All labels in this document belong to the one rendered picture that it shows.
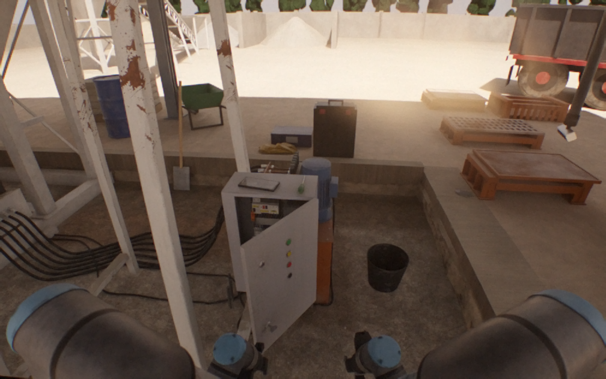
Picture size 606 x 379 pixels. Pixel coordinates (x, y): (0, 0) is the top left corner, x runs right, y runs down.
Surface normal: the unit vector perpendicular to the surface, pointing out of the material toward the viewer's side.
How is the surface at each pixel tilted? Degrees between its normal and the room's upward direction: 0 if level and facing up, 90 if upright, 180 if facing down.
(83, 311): 15
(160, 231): 80
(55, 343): 35
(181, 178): 70
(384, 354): 20
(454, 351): 47
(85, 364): 43
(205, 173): 90
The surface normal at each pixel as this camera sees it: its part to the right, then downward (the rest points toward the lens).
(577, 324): 0.11, -0.69
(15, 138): 0.99, 0.05
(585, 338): 0.22, -0.45
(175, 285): -0.11, 0.33
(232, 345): -0.14, -0.68
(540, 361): -0.01, -0.48
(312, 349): 0.00, -0.87
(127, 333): 0.50, -0.83
